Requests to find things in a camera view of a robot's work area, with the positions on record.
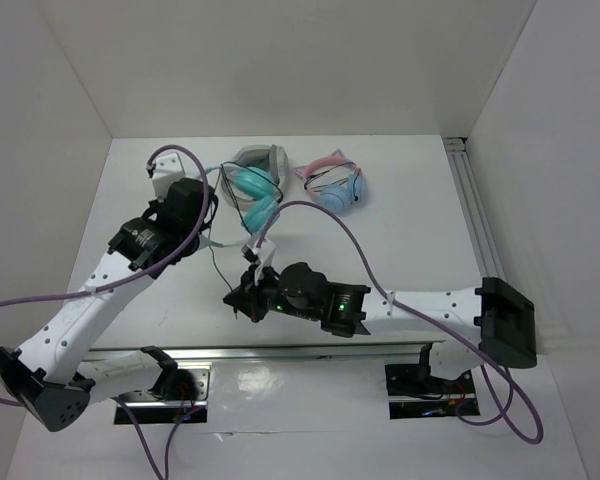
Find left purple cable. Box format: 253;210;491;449
0;144;216;406

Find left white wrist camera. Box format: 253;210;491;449
146;152;186;201

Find pink blue cat-ear headphones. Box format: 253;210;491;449
293;149;367;215

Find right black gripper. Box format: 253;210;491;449
224;259;321;323

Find purple cable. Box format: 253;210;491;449
252;199;545;446
0;144;216;406

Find aluminium front rail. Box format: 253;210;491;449
87;341;451;362

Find grey white headphones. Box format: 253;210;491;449
228;144;289;195

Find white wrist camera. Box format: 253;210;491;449
241;233;276;273
146;152;186;201

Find aluminium side rail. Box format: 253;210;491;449
442;137;506;280

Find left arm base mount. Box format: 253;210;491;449
119;346;211;425

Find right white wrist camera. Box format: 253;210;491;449
241;233;276;273

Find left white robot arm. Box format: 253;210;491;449
0;178;218;432

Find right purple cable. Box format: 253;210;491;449
252;199;545;446

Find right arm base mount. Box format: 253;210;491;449
384;355;480;420

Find teal cat-ear headphones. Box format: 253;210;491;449
205;162;284;235

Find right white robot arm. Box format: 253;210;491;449
223;262;537;392

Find thin black headphone cable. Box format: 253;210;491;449
207;162;287;321

